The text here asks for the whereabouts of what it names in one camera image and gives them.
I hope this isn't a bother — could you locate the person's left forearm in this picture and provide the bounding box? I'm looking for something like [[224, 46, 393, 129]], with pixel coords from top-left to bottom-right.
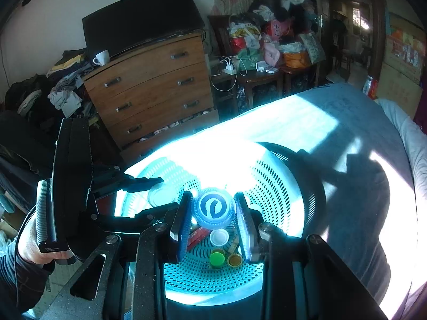
[[0, 237, 56, 319]]

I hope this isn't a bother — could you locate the black television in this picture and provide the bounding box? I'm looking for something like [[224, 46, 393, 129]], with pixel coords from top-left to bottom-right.
[[82, 0, 205, 62]]

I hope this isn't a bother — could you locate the blue swirl-print bottle cap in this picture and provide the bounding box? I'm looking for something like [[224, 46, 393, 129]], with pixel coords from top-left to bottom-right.
[[193, 187, 234, 230]]

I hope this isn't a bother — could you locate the white power strip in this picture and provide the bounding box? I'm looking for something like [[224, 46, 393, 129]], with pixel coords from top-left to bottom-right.
[[222, 58, 239, 76]]

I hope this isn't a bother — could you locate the white quilt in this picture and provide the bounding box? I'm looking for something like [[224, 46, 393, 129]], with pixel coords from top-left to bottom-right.
[[375, 98, 427, 320]]

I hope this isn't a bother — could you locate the dark wooden chair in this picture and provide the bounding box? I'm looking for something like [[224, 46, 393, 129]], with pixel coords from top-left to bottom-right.
[[208, 15, 235, 61]]

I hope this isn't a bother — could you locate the heap of bags and clothes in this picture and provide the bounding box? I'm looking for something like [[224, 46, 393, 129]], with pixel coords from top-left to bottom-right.
[[228, 0, 326, 74]]

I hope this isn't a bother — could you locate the wall calendar poster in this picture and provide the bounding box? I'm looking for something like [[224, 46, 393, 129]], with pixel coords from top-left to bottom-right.
[[383, 0, 427, 85]]

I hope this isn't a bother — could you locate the heap of grey clothes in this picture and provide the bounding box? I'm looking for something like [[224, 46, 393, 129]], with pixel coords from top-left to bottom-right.
[[47, 50, 96, 118]]

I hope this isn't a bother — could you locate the wooden dresser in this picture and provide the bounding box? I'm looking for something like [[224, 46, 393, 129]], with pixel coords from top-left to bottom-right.
[[82, 31, 221, 164]]

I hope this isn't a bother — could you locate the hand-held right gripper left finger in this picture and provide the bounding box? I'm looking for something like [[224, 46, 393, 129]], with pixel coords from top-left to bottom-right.
[[40, 191, 196, 320]]

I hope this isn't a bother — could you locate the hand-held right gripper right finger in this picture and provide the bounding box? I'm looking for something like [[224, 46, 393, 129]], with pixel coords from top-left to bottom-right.
[[234, 191, 391, 320]]

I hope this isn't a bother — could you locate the black cable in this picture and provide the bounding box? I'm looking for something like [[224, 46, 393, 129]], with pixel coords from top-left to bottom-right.
[[15, 203, 41, 261]]

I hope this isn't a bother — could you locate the person's left hand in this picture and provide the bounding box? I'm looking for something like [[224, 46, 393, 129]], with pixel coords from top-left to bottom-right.
[[17, 207, 77, 266]]

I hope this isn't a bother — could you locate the dark wooden side table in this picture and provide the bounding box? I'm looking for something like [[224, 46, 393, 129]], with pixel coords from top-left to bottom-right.
[[234, 63, 317, 114]]

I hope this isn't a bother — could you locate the red packet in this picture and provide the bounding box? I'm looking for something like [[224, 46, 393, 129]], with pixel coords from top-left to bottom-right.
[[188, 227, 209, 250]]

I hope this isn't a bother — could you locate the blue-grey bed blanket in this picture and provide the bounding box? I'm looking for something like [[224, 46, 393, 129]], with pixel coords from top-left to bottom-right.
[[127, 83, 417, 320]]

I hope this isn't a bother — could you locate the white bottle cap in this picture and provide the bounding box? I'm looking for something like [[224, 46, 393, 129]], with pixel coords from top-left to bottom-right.
[[209, 229, 229, 246]]

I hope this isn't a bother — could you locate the white round plastic lid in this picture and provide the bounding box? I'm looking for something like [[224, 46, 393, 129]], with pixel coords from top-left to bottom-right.
[[148, 183, 177, 208]]

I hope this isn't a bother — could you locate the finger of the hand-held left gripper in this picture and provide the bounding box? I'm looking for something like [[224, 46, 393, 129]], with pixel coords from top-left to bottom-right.
[[80, 202, 181, 234], [92, 167, 165, 194]]

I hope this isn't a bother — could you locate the magenta cloth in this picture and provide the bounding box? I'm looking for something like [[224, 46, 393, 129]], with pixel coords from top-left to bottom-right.
[[414, 107, 427, 131]]

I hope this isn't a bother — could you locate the blue perforated plastic basket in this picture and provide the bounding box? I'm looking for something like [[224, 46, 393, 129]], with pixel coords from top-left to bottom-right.
[[113, 138, 327, 305]]

